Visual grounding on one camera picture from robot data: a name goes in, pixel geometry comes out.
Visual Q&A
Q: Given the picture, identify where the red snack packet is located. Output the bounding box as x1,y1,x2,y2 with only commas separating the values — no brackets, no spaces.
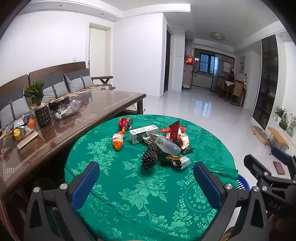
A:
168,120,181,142

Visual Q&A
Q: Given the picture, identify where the clear plastic container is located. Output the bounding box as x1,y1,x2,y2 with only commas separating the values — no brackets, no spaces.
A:
154,135,182,155

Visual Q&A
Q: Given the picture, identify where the dining table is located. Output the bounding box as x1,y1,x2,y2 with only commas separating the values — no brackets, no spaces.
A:
218,77,248,102

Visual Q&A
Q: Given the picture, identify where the wooden bench with metal legs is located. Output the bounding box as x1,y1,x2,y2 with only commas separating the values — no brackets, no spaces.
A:
268,127,289,151

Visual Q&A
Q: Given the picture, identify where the white door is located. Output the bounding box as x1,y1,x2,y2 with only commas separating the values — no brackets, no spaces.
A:
88,23,112,78

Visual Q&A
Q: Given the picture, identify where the blue plastic basket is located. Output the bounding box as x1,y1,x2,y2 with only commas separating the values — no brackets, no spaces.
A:
236,174,250,191

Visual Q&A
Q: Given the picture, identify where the tall plant in green pot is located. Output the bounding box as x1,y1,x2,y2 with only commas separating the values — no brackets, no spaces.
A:
287,113,296,136

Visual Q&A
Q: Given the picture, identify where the kitchen window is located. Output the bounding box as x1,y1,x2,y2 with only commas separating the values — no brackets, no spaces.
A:
200,52,219,73

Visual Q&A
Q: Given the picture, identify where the white teapot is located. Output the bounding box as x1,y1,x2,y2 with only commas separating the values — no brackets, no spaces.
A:
70,100,82,112

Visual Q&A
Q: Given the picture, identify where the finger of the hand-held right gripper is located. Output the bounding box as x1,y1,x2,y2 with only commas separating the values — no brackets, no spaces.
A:
243,154,296,186
270,146,296,172

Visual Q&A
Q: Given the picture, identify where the brown wooden sofa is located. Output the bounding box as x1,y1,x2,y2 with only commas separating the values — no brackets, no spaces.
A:
0,61,115,130

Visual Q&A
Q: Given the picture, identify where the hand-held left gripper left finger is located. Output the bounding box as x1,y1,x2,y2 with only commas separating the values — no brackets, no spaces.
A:
24,161,100,241

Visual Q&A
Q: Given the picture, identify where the dark glass cabinet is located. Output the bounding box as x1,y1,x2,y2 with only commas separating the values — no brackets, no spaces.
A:
252,34,279,131

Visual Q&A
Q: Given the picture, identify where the dark red floor mat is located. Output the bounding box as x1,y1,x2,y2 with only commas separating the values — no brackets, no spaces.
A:
273,161,286,175

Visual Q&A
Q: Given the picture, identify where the white and green carton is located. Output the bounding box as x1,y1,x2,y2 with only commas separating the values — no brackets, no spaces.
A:
129,124,159,144

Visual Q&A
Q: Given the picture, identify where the white kitchen counter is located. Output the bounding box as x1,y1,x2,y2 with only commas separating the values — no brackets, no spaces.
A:
192,72,214,89

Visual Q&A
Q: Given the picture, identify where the grey two-tone cushion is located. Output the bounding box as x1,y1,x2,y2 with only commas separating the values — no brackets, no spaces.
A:
43,71,69,102
63,69,94,93
0,86,29,128

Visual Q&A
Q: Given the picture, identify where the dark wrapper with white end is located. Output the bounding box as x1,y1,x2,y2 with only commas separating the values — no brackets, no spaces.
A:
159,154,191,170

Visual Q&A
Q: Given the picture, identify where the green floral tablecloth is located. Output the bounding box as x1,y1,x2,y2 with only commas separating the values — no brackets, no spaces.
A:
64,114,238,241

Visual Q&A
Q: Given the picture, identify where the wooden dining chair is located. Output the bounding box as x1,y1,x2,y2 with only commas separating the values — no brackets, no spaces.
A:
231,80,246,107

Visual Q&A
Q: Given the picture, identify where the brown wooden coffee table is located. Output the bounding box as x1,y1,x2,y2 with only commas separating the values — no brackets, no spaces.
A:
0,90,147,200

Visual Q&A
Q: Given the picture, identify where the tan snack wrapper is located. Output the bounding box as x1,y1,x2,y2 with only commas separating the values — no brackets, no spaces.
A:
178,133,191,149

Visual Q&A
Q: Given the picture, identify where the plant in black studded pot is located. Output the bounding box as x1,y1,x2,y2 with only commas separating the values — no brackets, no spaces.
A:
24,81,51,127

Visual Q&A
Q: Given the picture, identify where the orange snack wrapper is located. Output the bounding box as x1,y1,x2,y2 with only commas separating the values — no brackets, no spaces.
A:
112,130,127,152

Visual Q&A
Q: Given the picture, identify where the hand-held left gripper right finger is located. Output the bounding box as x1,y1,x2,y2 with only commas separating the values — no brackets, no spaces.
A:
193,162,269,241

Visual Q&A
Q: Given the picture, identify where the leafy plant in white pot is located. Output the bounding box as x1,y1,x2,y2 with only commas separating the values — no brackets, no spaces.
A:
273,107,287,123

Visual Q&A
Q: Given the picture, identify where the tan cardboard box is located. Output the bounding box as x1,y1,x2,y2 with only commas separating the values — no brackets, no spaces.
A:
17,133,39,150

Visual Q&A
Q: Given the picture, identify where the crushed red can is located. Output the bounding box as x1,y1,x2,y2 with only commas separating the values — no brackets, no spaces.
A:
118,117,134,130

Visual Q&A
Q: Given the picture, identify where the dark doorway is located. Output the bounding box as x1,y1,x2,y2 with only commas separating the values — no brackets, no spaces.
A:
163,23,173,93

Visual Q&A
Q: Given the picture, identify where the red crinkled wrapper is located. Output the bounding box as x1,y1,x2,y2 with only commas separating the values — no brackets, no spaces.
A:
160,126,186,135

